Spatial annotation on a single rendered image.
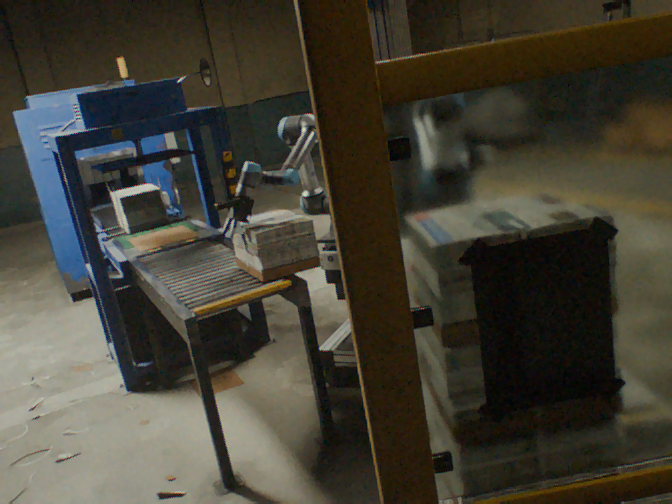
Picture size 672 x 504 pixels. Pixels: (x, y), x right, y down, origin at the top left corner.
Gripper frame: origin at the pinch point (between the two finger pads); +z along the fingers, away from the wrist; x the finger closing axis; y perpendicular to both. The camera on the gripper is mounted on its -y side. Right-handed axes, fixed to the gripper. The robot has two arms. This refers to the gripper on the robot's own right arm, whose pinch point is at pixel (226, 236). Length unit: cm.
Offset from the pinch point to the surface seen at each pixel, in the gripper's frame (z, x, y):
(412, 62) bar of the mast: -42, -204, -53
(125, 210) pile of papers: 13, 176, -13
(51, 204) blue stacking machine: 35, 335, -45
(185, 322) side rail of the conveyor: 35, -32, -17
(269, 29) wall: -322, 849, 261
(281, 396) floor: 78, 28, 66
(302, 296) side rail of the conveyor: 14.2, -31.7, 29.6
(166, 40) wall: -234, 849, 98
